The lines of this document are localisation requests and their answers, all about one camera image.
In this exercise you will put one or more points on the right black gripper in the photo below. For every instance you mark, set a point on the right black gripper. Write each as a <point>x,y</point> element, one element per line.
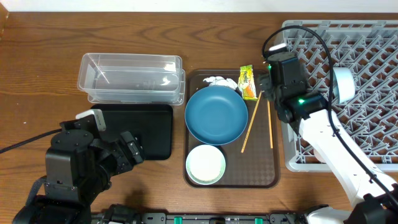
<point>265,84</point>

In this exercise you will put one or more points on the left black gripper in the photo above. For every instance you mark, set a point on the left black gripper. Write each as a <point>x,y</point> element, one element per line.
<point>126,162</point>

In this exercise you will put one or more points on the light blue small bowl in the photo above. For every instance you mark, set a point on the light blue small bowl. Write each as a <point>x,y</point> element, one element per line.
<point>343,84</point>

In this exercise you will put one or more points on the white tissue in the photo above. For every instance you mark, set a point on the white tissue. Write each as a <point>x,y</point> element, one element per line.
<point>220,81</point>

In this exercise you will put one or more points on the dark blue plate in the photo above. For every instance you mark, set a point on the dark blue plate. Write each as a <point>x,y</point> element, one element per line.
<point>216,115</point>

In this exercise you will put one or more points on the mint green rice bowl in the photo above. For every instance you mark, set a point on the mint green rice bowl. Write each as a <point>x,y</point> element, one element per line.
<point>205,164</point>

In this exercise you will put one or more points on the pink white cup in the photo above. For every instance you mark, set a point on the pink white cup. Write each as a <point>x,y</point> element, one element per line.
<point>319,155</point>

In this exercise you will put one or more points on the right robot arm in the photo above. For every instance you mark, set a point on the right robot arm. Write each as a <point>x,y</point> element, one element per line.
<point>371,192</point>

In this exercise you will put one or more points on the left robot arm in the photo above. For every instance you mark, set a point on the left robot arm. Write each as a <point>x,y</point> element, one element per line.
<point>79,166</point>

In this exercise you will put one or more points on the grey dishwasher rack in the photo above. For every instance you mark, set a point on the grey dishwasher rack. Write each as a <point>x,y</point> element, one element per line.
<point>369,50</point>

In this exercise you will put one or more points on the yellow green snack wrapper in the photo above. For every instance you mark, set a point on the yellow green snack wrapper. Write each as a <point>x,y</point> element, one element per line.
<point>246,83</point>

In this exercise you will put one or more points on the black plastic tray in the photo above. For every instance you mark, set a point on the black plastic tray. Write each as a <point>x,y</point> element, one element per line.
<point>150,123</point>

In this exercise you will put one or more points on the clear plastic bin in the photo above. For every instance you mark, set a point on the clear plastic bin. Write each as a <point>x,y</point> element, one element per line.
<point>132,78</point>

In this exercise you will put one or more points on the brown serving tray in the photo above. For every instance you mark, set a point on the brown serving tray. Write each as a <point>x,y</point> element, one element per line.
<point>258,166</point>

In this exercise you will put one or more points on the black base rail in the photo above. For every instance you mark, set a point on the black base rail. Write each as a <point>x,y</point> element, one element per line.
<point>123,214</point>

